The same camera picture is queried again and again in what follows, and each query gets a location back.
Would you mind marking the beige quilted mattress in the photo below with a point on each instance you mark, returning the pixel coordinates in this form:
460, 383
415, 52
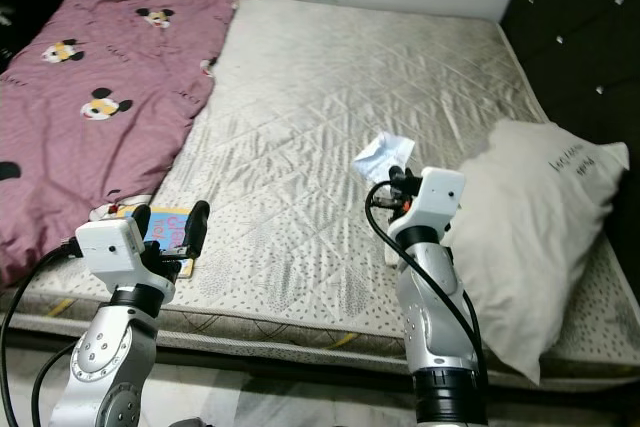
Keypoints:
300, 107

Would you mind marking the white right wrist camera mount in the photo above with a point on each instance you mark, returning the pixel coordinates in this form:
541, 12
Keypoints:
442, 197

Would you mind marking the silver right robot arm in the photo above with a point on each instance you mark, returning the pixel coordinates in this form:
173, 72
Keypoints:
430, 307

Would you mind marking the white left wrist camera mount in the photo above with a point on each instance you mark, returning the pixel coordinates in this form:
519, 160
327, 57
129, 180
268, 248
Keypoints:
110, 247

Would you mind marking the grey bed base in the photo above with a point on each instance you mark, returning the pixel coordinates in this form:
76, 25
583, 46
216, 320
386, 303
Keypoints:
280, 372

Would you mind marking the white pillow with black lettering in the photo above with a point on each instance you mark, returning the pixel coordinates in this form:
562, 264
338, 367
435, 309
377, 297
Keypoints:
530, 237

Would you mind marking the colourful children's board book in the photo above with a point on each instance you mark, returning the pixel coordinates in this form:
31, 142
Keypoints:
168, 227

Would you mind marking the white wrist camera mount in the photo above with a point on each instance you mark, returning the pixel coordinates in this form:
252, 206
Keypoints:
442, 197
110, 247

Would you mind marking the dark tufted headboard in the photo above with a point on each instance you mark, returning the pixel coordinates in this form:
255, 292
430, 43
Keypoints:
580, 17

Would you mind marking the pink cartoon mouse blanket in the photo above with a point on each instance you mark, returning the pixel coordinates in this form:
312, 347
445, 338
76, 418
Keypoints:
60, 167

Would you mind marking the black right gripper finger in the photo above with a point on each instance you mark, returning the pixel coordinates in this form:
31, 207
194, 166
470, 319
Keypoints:
398, 173

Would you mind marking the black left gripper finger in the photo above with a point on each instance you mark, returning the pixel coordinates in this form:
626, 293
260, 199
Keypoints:
140, 214
198, 227

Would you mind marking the white paper wrapper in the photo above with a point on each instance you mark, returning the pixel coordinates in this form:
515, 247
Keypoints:
382, 155

